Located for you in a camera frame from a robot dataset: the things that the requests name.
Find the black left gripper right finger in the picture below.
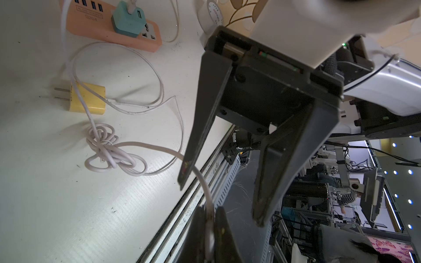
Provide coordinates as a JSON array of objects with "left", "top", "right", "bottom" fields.
[{"left": 214, "top": 207, "right": 242, "bottom": 263}]

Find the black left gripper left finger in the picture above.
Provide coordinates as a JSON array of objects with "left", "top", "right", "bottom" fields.
[{"left": 175, "top": 206, "right": 212, "bottom": 263}]

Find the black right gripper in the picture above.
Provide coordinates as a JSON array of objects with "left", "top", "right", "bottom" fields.
[{"left": 178, "top": 26, "right": 343, "bottom": 227}]

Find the white charging cable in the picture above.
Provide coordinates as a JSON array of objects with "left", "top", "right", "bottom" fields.
[{"left": 60, "top": 1, "right": 216, "bottom": 262}]

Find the teal charger plug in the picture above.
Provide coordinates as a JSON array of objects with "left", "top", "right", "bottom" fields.
[{"left": 111, "top": 1, "right": 146, "bottom": 38}]

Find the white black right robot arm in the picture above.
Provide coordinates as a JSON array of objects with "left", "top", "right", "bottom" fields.
[{"left": 178, "top": 1, "right": 421, "bottom": 226}]

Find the white tape roll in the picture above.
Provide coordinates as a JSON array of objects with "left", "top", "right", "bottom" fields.
[{"left": 197, "top": 0, "right": 224, "bottom": 36}]

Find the yellow charger plug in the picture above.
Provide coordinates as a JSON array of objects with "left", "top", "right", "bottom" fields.
[{"left": 54, "top": 83, "right": 106, "bottom": 115}]

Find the pink power strip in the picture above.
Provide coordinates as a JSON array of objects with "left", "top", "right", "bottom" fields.
[{"left": 66, "top": 1, "right": 162, "bottom": 53}]

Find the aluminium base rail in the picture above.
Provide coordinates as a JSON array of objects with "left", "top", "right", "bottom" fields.
[{"left": 137, "top": 126, "right": 273, "bottom": 263}]

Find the white power strip cord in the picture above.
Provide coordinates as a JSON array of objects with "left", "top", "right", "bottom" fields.
[{"left": 162, "top": 0, "right": 181, "bottom": 43}]

